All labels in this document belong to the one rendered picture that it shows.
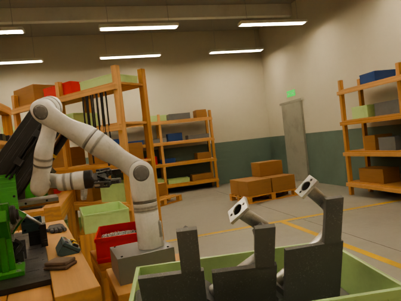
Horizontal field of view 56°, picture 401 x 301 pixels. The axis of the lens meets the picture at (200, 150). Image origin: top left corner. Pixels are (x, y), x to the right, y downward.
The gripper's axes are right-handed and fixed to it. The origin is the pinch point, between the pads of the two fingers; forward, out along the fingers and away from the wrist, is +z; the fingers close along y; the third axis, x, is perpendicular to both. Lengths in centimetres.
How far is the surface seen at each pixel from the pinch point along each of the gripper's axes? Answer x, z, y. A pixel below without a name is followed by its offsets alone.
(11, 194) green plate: 11, -49, 18
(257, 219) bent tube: -20, 32, -78
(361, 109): 121, 412, 439
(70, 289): 18, -18, -44
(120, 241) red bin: 39.3, -4.0, 11.4
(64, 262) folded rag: 23.3, -23.2, -21.1
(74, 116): 62, -63, 342
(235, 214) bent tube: -21, 27, -76
